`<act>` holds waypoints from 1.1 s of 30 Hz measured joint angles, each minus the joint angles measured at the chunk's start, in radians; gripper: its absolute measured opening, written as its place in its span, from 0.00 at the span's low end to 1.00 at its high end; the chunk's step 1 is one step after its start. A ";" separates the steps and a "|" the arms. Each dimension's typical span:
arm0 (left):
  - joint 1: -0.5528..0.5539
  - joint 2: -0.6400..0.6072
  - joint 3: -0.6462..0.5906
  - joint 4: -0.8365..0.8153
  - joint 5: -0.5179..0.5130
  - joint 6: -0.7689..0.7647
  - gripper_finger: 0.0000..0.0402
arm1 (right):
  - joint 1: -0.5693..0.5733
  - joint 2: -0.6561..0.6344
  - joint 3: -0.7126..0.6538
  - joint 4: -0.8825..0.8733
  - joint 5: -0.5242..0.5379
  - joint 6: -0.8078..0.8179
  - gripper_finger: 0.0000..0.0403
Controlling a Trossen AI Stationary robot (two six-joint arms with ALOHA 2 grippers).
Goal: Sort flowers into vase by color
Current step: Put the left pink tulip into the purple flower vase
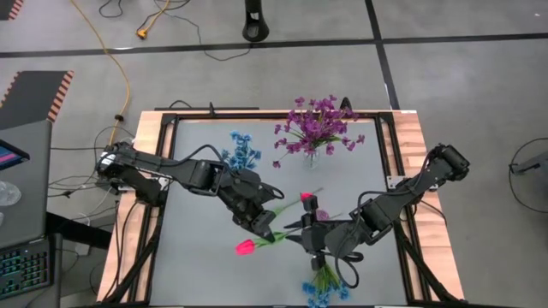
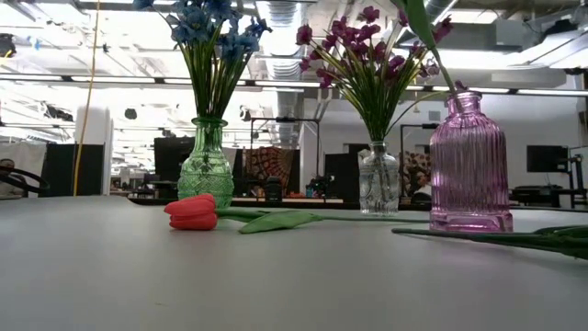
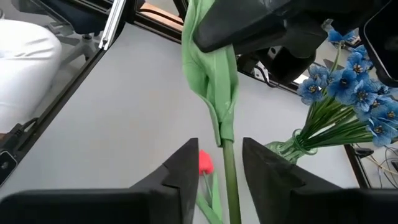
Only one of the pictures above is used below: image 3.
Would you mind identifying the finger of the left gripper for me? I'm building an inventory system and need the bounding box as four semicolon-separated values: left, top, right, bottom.
236;17;327;58
193;0;289;53

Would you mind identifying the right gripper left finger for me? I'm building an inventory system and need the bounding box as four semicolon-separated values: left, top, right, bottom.
0;138;200;224

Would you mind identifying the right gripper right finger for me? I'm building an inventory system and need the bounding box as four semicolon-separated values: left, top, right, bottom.
242;137;398;224

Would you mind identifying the blue artificial flower bunch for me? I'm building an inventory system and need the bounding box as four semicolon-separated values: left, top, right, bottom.
328;28;392;125
297;63;374;149
310;93;398;149

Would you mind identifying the green artificial flower stem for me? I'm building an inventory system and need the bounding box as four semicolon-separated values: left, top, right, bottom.
181;0;242;224

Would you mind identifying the red-pink artificial tulip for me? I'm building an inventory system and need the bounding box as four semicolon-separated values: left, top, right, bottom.
195;149;224;224

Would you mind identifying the green glass vase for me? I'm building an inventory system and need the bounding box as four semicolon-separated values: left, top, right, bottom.
266;129;318;165

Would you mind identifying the silver aluminium profile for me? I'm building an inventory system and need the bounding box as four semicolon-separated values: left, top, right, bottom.
98;0;127;50

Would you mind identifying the dark blue office chair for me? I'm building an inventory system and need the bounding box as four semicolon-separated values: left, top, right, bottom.
12;0;109;68

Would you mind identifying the person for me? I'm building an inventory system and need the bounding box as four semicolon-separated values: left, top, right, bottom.
0;18;63;134

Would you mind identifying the yellow floor cable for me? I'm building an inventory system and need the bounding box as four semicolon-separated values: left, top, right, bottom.
365;154;398;175

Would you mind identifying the black table frame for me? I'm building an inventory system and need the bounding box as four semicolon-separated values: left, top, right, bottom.
0;0;371;189

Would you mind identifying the small black camera box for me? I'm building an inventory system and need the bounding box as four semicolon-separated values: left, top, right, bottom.
0;149;20;187

